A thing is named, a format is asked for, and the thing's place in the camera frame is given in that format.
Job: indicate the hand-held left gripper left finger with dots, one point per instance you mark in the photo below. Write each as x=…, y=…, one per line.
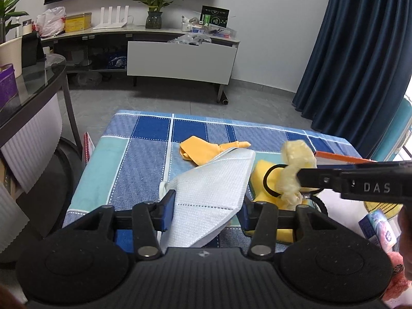
x=169, y=210

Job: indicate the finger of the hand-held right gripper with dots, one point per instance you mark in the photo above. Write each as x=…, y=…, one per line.
x=318, y=177

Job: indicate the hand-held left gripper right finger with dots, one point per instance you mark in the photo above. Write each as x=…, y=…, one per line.
x=247, y=219

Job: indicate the yellow striped washcloth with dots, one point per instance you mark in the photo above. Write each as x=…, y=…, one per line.
x=383, y=206

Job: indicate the cream scrunchie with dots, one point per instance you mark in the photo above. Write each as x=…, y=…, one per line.
x=296, y=154

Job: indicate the white face mask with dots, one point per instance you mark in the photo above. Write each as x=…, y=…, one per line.
x=206, y=193

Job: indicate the rainbow tissue pack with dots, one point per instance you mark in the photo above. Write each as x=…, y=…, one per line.
x=376, y=228

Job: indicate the orange-yellow cloth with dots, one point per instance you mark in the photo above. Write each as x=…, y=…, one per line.
x=199, y=149

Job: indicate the pink fluffy hair clip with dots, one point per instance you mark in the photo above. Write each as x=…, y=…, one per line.
x=394, y=283

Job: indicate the teal chair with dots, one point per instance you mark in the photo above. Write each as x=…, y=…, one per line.
x=396, y=132

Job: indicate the blue checkered tablecloth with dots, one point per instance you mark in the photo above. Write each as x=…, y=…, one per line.
x=144, y=154

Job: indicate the red book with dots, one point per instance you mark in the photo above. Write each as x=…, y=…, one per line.
x=88, y=148

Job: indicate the dark blue curtain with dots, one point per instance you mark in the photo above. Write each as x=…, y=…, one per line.
x=347, y=54

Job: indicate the white cabinet drawer front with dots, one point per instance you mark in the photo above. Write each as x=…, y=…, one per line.
x=180, y=61

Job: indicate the white ribbed drawer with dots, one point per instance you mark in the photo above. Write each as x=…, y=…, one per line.
x=32, y=141

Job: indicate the blue bag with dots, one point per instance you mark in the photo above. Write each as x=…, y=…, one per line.
x=117, y=61

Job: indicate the TV cabinet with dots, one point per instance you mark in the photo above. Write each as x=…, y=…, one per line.
x=144, y=32

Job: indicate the pile of small packets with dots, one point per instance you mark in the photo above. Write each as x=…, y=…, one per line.
x=206, y=33

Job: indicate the dark glass coffee table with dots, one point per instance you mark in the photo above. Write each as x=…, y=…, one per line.
x=32, y=87

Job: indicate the black and green box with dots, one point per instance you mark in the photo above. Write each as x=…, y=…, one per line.
x=215, y=16

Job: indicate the potted plant dark pot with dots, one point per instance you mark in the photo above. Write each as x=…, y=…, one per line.
x=154, y=19

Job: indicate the white router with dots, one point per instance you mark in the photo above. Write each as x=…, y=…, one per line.
x=111, y=25

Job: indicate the purple tray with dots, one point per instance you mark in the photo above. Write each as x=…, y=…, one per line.
x=7, y=85

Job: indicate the yellow tin box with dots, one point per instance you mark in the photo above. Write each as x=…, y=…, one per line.
x=78, y=22

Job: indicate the black tablet stand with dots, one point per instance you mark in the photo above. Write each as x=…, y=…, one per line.
x=30, y=50

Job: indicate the beige plant pot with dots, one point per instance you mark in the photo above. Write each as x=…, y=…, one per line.
x=9, y=56

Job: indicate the white plastic bag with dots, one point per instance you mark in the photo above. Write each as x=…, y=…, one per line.
x=50, y=21

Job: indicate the leafy green plant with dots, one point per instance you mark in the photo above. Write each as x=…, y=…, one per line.
x=8, y=9

